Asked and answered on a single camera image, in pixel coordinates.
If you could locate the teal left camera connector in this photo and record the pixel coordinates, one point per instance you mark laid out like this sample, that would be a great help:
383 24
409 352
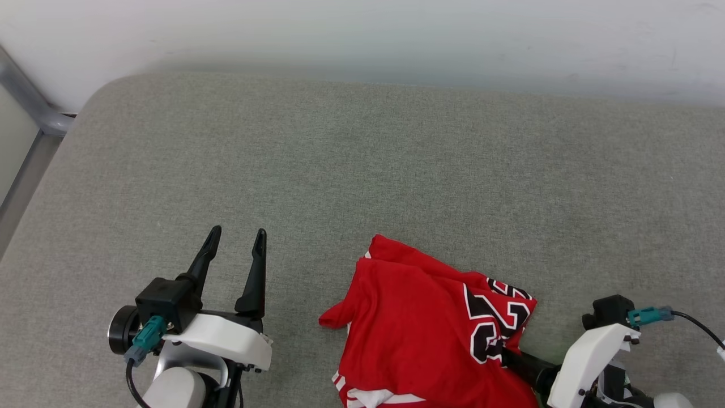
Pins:
148 334

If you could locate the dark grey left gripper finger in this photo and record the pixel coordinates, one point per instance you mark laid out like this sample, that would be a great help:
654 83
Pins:
207 255
256 283

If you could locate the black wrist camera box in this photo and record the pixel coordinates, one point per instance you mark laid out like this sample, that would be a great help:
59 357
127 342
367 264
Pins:
167 297
606 310

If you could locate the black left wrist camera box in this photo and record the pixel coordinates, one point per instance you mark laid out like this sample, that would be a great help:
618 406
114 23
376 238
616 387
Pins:
167 297

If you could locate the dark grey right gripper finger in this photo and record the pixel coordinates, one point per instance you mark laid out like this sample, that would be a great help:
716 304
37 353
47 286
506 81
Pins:
529 368

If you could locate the grey fabric sofa cushion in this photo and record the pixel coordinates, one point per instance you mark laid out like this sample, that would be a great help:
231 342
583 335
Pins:
396 170

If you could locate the teal right camera connector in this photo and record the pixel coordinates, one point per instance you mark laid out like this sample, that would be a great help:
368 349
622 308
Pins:
648 316

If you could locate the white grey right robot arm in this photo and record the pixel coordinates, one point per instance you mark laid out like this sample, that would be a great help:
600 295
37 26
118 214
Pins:
671 401

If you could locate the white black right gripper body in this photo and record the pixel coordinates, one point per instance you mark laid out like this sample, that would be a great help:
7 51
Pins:
589 357

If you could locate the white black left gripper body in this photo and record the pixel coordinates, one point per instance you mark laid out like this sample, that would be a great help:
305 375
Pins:
226 337

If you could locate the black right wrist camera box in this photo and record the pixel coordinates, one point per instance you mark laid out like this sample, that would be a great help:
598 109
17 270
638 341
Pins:
606 310

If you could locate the grey metal frame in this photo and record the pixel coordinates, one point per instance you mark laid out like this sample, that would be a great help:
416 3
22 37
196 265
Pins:
34 107

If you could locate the teal camera connector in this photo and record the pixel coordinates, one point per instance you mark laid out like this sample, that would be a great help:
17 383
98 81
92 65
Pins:
648 316
148 334

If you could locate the red basketball jersey white sleeves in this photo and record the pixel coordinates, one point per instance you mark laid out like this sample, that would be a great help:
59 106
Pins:
408 328

